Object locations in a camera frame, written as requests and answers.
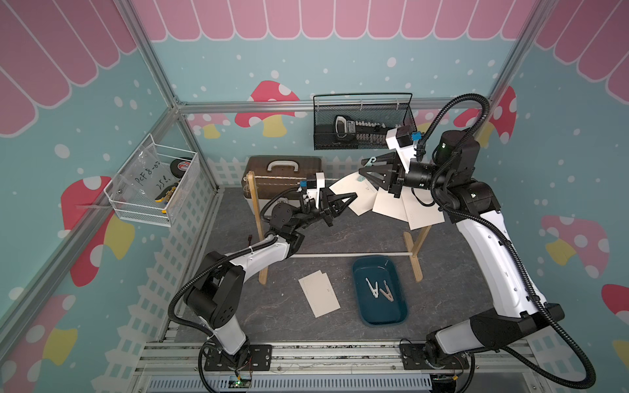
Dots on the green clothespin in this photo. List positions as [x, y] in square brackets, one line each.
[368, 162]

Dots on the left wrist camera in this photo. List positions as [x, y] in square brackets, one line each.
[310, 188]

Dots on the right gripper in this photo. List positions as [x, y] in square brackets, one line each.
[393, 181]

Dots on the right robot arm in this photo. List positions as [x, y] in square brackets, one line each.
[519, 309]

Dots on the white postcard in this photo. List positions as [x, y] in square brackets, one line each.
[419, 216]
[314, 290]
[365, 191]
[386, 204]
[322, 297]

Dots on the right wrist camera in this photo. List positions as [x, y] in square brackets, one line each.
[403, 140]

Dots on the black wire mesh basket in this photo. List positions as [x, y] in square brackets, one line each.
[374, 114]

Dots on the pink clothespin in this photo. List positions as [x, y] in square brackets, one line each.
[386, 292]

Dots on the teal plastic tray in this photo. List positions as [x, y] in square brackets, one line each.
[380, 298]

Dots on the clear wall-mounted bin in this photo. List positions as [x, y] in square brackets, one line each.
[132, 206]

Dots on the yellow black utility knife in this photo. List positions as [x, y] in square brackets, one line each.
[166, 194]

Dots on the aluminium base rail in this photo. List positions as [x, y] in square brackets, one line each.
[376, 366]

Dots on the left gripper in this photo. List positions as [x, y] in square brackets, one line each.
[337, 203]

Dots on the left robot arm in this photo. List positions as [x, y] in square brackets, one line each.
[209, 301]

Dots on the black tape roll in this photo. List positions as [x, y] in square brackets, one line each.
[179, 167]

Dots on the label maker device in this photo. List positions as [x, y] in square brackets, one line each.
[344, 129]

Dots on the brown lidded storage box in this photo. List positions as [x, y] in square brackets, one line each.
[276, 173]

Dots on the plastic labelled bag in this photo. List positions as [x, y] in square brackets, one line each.
[147, 174]

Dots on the wooden string rack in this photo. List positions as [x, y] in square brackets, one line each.
[372, 223]

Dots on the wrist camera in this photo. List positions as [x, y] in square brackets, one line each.
[403, 140]
[310, 188]

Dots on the white clothespin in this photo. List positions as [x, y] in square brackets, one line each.
[373, 287]

